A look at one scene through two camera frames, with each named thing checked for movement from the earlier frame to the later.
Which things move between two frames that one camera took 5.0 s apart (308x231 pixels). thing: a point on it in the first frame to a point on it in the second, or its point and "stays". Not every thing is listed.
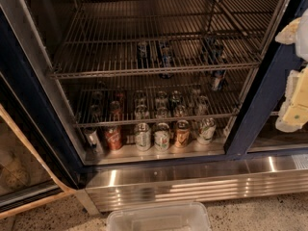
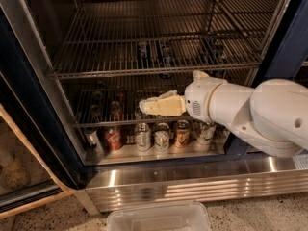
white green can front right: x=206 y=131 stays
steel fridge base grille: x=196 y=182 stays
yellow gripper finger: x=288 y=36 to x=211 y=100
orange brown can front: x=182 y=134 stays
